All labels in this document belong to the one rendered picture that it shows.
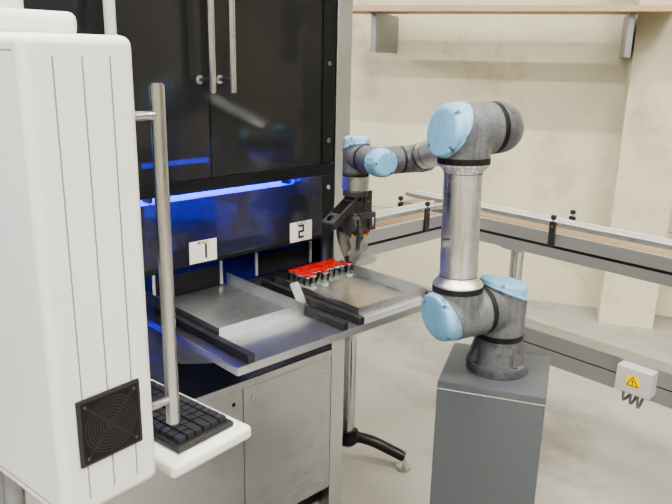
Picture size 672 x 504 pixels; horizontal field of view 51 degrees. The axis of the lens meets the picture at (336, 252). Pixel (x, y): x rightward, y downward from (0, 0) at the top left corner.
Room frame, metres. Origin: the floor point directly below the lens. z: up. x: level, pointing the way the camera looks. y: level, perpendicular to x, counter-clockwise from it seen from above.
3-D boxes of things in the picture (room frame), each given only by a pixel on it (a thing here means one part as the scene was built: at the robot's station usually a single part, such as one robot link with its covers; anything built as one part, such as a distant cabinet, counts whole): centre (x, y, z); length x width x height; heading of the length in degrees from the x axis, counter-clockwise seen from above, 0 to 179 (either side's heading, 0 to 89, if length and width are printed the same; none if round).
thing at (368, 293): (1.87, -0.04, 0.90); 0.34 x 0.26 x 0.04; 43
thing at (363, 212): (1.96, -0.06, 1.10); 0.09 x 0.08 x 0.12; 133
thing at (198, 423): (1.33, 0.40, 0.82); 0.40 x 0.14 x 0.02; 51
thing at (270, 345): (1.79, 0.12, 0.87); 0.70 x 0.48 x 0.02; 134
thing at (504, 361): (1.60, -0.40, 0.84); 0.15 x 0.15 x 0.10
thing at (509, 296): (1.60, -0.40, 0.96); 0.13 x 0.12 x 0.14; 119
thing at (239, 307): (1.72, 0.29, 0.90); 0.34 x 0.26 x 0.04; 44
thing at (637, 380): (2.15, -1.01, 0.50); 0.12 x 0.05 x 0.09; 44
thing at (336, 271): (1.95, 0.04, 0.91); 0.18 x 0.02 x 0.05; 133
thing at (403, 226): (2.52, -0.17, 0.92); 0.69 x 0.15 x 0.16; 134
